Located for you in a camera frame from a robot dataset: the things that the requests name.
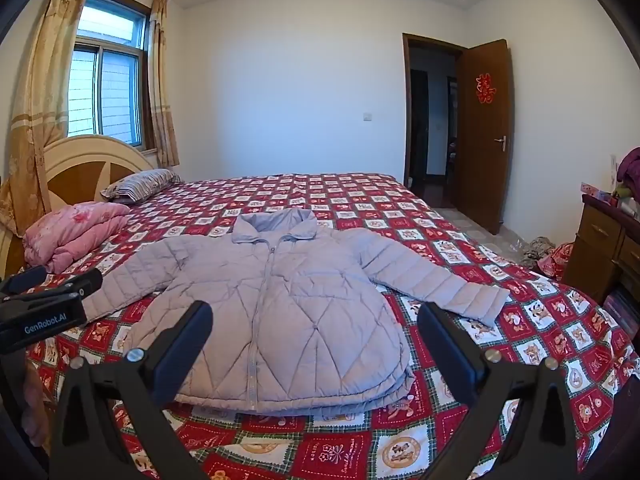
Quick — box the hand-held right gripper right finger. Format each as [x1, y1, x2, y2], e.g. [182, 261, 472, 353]
[417, 302, 593, 480]

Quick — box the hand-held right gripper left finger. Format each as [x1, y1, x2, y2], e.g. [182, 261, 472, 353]
[50, 300, 214, 480]

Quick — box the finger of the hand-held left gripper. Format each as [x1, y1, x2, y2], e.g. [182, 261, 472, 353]
[0, 265, 49, 297]
[30, 267, 104, 307]

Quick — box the purple clothes pile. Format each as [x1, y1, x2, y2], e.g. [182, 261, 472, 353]
[616, 146, 640, 188]

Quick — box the person's left hand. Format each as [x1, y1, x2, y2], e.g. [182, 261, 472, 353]
[22, 360, 55, 448]

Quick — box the pink floral folded quilt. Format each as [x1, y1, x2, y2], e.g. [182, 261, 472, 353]
[22, 201, 133, 275]

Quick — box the striped pillow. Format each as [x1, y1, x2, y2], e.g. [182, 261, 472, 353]
[100, 169, 183, 205]

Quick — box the cream and wood bed headboard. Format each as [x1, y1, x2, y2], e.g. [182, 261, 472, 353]
[0, 135, 161, 281]

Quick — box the camouflage cloth pile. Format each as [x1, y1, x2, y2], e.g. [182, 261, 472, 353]
[520, 236, 556, 266]

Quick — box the red plastic bag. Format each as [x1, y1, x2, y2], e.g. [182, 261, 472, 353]
[539, 242, 576, 281]

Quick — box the wide beige floral curtain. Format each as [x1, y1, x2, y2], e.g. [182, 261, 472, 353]
[0, 0, 101, 238]

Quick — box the brown wooden cabinet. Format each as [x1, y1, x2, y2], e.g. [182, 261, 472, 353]
[562, 195, 640, 311]

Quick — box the brown wooden door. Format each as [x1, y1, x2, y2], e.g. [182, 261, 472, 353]
[457, 39, 513, 235]

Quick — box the red checked printed bedsheet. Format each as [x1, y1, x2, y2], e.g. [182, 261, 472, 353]
[15, 172, 638, 480]

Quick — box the sliding glass window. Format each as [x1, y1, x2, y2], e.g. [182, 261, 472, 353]
[67, 0, 151, 151]

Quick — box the narrow beige floral curtain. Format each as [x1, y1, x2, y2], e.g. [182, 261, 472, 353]
[147, 0, 181, 168]

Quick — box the red paper door decoration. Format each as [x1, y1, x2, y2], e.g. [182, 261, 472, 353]
[475, 72, 497, 105]

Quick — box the brown wooden door frame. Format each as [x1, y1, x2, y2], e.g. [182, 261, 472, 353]
[402, 32, 471, 211]

